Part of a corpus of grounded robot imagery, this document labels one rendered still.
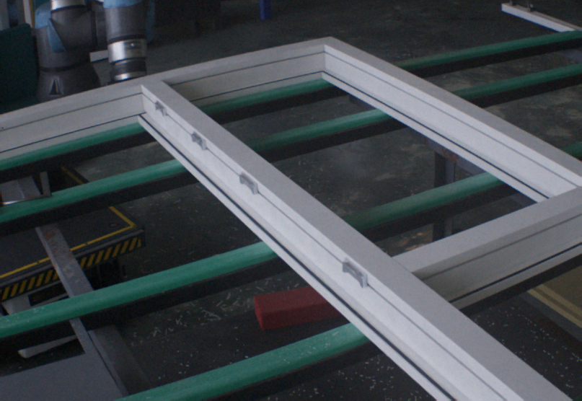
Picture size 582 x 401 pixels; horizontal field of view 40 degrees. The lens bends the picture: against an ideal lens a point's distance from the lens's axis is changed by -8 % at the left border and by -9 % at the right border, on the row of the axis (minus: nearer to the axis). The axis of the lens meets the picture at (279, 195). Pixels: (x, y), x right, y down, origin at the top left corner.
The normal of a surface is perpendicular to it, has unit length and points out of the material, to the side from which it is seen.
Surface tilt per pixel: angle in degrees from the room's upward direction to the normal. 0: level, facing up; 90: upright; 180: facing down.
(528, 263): 0
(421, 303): 0
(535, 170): 90
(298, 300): 0
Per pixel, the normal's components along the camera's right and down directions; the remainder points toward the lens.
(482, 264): 0.46, 0.38
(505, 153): -0.88, 0.26
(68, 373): -0.06, -0.89
